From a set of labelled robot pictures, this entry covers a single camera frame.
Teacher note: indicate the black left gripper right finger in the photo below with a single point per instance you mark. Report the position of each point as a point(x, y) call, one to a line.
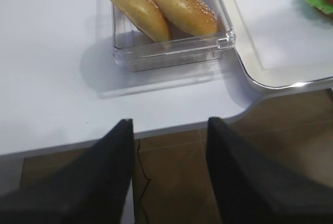
point(251, 188)

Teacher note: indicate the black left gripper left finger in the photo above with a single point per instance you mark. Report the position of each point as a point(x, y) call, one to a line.
point(94, 188)

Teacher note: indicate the silver metal tray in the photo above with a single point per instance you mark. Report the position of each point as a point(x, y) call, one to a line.
point(277, 80)

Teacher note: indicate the clear plastic bun container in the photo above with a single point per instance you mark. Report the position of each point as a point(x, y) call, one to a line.
point(137, 52)

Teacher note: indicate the left sesame bun top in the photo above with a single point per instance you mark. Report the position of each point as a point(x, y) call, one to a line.
point(146, 16)

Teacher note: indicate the sesame bun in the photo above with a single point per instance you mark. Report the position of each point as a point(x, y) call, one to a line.
point(190, 16)
point(146, 16)

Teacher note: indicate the right sesame bun top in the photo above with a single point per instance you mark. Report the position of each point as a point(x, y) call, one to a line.
point(190, 16)

